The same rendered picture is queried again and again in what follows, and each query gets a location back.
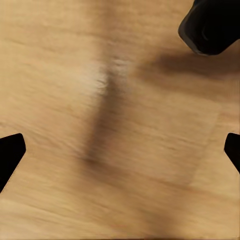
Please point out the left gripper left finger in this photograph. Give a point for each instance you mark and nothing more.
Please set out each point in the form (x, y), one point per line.
(12, 149)

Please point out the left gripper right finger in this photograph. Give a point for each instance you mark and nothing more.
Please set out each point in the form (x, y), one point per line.
(232, 149)

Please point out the digital camera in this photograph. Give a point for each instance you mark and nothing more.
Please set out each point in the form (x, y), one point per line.
(211, 26)

